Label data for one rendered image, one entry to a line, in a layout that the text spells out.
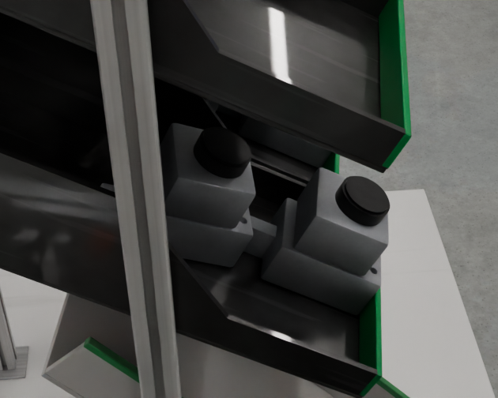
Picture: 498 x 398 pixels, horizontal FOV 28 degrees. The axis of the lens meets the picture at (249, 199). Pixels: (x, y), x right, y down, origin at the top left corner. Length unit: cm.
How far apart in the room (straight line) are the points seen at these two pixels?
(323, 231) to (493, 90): 241
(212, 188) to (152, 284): 7
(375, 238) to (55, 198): 18
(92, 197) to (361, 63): 15
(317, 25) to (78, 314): 23
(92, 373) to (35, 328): 49
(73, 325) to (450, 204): 196
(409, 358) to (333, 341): 45
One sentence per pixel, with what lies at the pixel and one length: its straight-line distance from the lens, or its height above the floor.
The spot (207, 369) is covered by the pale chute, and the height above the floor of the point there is 111.
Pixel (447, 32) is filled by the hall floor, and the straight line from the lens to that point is 317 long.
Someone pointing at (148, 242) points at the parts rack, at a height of 132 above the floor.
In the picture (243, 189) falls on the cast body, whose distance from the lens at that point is 52.
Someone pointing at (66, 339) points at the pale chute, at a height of 118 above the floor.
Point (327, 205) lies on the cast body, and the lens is 54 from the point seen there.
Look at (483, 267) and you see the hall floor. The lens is 236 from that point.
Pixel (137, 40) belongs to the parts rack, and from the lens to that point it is 38.
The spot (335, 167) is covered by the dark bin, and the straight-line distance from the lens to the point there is 66.
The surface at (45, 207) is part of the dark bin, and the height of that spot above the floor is 132.
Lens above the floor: 162
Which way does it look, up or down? 41 degrees down
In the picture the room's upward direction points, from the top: 1 degrees counter-clockwise
